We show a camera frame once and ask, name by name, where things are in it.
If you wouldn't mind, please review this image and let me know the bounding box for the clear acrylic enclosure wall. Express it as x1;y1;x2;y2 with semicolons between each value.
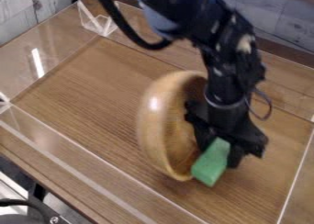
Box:
0;4;314;224

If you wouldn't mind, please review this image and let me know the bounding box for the clear acrylic corner bracket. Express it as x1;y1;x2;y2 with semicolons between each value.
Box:
77;0;117;37

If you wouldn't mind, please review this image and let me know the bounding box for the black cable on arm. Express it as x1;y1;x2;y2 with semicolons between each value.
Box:
244;88;274;121

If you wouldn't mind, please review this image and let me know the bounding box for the black cable lower left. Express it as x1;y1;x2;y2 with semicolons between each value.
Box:
0;198;47;224

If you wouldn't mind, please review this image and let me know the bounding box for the black metal table leg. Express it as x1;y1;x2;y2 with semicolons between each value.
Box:
27;184;72;224

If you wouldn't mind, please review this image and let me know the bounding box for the green rectangular stick block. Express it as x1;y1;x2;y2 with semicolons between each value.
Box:
191;138;231;187

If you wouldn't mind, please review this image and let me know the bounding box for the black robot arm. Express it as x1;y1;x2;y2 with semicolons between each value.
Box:
97;0;267;168

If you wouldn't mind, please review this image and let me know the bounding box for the round wooden bowl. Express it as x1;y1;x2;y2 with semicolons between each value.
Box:
136;71;206;182

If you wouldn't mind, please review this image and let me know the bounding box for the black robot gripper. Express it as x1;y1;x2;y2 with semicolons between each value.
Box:
183;98;270;169

